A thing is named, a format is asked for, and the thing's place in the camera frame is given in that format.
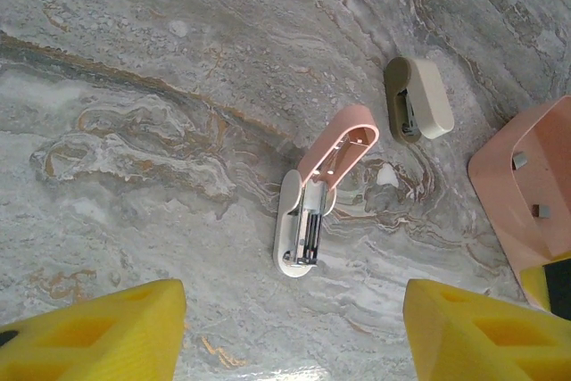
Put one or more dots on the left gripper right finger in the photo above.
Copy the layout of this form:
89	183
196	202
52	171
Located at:
482	345

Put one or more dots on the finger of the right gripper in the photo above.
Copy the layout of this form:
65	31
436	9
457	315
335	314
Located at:
555	287

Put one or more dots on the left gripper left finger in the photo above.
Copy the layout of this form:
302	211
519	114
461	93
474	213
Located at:
89	341

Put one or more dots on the grey staple strip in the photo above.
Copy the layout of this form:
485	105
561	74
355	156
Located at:
519	160
542	210

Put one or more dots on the pink plastic tray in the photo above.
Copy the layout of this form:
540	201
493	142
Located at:
490	184

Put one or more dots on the beige and olive stapler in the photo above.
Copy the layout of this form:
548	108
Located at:
430	100

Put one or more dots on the pink and white stapler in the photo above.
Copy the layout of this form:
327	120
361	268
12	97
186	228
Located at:
328	149

